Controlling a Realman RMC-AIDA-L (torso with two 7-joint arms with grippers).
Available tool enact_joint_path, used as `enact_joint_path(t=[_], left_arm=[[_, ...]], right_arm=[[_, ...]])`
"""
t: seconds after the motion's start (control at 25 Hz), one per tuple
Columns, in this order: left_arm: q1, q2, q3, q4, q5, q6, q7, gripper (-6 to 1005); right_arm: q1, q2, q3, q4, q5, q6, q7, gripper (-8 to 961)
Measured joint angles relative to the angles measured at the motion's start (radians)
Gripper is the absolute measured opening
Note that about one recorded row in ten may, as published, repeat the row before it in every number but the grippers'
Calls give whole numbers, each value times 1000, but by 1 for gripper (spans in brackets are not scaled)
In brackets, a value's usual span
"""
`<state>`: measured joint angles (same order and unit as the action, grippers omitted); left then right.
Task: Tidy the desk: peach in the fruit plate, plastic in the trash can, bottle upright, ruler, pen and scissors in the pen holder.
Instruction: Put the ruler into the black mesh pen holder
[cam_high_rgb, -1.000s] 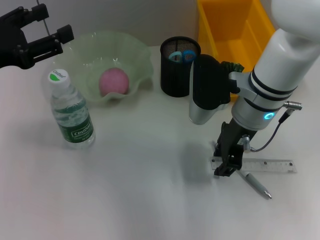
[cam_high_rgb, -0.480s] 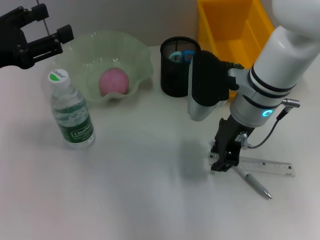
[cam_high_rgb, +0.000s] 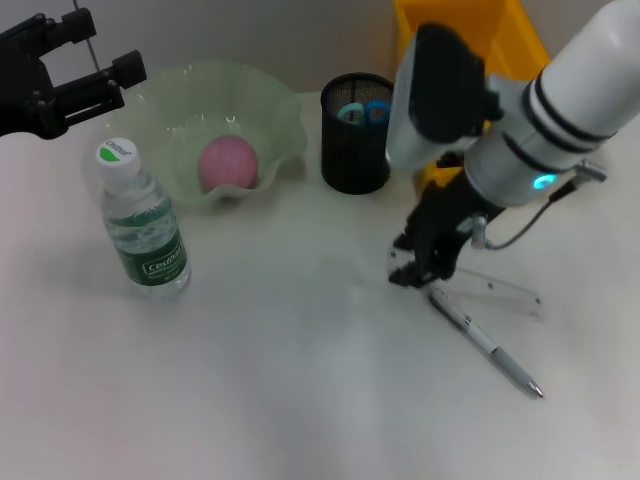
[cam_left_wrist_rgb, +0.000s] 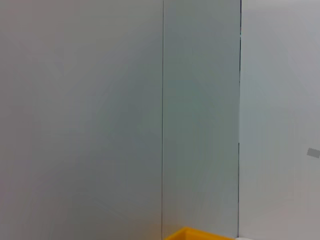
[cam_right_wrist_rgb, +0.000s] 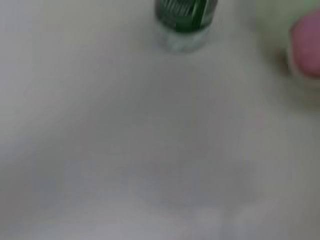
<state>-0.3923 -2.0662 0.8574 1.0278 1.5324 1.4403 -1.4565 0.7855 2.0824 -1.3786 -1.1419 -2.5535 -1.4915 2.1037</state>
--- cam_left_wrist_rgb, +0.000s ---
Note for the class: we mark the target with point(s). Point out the grey wall sticker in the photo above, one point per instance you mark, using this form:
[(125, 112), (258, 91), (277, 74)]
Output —
[(313, 152)]

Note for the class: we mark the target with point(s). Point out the yellow plastic bin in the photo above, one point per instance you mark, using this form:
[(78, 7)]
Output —
[(197, 233)]

